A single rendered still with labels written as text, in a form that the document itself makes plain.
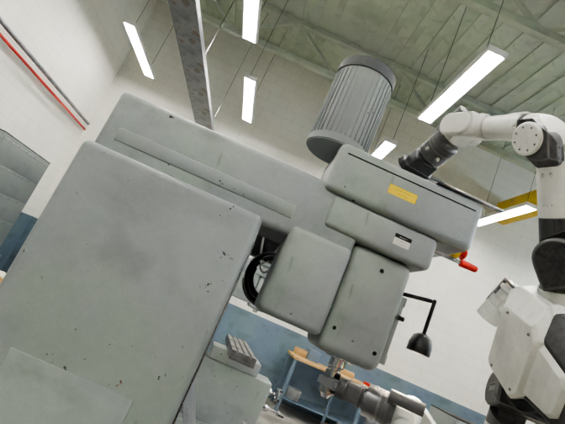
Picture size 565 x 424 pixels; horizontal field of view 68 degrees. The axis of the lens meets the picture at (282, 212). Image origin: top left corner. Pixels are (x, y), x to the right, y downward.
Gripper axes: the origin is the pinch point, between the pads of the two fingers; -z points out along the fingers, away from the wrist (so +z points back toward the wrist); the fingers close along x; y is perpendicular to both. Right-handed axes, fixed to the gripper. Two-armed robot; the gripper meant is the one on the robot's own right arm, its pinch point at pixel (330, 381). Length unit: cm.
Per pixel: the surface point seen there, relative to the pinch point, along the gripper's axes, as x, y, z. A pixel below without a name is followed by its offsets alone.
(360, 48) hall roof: -472, -494, -225
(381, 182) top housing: 16, -58, -3
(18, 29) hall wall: -165, -209, -538
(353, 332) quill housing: 9.7, -15.3, 3.1
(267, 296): 22.4, -15.1, -19.7
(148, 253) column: 46, -13, -44
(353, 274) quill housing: 12.1, -30.3, -2.0
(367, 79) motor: 19, -89, -18
